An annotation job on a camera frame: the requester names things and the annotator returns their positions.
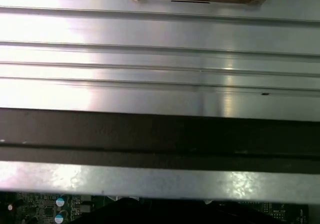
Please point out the blue topped round capacitor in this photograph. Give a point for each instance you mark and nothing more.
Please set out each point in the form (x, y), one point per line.
(60, 201)
(59, 219)

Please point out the black PC case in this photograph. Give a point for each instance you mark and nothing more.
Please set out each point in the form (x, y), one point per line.
(160, 133)

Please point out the green motherboard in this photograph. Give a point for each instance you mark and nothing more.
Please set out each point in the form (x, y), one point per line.
(37, 209)

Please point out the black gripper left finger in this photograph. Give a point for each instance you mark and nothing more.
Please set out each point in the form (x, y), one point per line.
(125, 212)

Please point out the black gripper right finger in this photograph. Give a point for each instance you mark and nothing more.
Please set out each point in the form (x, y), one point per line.
(200, 216)

